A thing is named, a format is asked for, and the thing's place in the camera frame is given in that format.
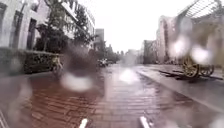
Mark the glass-roofed building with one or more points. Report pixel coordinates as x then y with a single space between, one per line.
203 30

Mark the dark green hedge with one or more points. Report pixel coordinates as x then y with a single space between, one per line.
33 61

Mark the wooden wheeled cart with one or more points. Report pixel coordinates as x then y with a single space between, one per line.
196 68

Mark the tree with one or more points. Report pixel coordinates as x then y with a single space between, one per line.
55 33

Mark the wet red brick path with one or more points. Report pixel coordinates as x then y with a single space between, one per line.
116 100

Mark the vehicle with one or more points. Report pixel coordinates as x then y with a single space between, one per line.
103 62

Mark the robot's own part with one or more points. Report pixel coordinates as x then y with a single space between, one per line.
144 122
83 123

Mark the tall brown building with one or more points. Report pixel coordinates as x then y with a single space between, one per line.
163 38

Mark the grey paved strip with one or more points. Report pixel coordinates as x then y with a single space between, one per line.
200 88

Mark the grey stone building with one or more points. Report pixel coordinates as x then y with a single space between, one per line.
20 23

